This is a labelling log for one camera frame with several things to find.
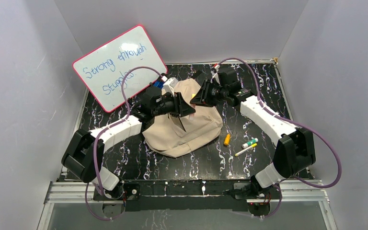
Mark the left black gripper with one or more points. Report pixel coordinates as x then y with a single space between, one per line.
178 104

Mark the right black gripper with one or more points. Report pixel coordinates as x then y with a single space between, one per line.
202 97

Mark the beige backpack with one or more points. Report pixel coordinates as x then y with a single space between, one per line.
175 137

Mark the orange highlighter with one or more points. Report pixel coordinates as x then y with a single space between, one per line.
227 140

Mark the yellow pink highlighter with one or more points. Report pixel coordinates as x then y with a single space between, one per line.
193 106

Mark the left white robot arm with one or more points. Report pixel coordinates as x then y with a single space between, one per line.
84 154

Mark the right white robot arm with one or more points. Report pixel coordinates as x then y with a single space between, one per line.
294 145

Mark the green white glue stick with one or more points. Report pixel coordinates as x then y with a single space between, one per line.
249 143

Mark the yellow white pen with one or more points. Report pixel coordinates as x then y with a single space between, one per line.
245 150

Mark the pink framed whiteboard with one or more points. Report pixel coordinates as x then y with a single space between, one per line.
121 68

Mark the black base frame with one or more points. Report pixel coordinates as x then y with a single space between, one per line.
232 195

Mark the aluminium rail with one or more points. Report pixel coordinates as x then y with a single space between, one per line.
301 190

